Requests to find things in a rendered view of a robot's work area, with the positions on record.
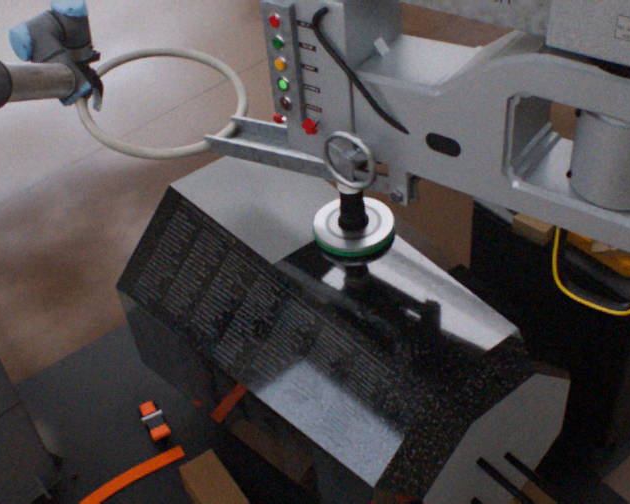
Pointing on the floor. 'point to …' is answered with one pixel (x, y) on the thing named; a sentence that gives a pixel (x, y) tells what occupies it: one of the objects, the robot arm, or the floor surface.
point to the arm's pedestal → (8, 438)
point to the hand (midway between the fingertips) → (88, 105)
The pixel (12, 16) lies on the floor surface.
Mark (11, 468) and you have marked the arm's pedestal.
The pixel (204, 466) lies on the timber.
